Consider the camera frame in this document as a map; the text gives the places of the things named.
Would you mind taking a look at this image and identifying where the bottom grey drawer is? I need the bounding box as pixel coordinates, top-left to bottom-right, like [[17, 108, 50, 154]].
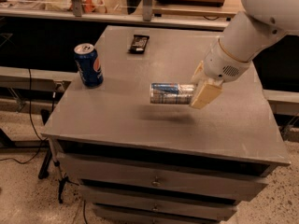
[[93, 204, 219, 224]]

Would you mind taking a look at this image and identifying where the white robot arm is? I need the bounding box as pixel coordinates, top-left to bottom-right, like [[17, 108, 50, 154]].
[[190, 0, 299, 109]]

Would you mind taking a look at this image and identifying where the black rxbar chocolate bar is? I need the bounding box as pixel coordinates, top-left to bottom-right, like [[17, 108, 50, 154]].
[[129, 35, 150, 54]]

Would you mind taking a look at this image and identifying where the grey drawer cabinet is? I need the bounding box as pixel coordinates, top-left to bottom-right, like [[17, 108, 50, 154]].
[[41, 25, 292, 224]]

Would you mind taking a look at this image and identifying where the silver blue redbull can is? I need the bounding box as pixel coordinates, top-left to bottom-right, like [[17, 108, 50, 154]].
[[150, 83, 195, 105]]

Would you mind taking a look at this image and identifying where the grey metal bench rail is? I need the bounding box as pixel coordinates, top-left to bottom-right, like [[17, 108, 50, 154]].
[[0, 66, 77, 92]]

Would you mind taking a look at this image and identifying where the top grey drawer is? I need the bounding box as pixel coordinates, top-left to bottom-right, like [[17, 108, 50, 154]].
[[57, 152, 267, 201]]

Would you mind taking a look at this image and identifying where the black tripod stand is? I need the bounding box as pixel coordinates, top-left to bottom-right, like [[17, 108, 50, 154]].
[[37, 109, 70, 204]]

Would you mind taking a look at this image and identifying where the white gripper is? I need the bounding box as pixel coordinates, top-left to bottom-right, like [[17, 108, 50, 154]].
[[190, 39, 250, 109]]

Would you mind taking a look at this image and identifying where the middle grey drawer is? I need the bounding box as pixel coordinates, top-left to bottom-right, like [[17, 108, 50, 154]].
[[78, 184, 238, 222]]

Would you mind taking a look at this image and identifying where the black floor cable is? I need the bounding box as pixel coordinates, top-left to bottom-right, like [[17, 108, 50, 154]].
[[0, 68, 48, 165]]

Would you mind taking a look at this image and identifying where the grey drawer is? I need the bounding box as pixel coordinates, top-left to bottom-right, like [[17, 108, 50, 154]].
[[93, 204, 219, 224], [57, 152, 267, 201], [78, 184, 238, 222]]

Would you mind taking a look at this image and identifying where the blue pepsi can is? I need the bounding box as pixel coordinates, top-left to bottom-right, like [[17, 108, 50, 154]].
[[74, 43, 104, 88]]

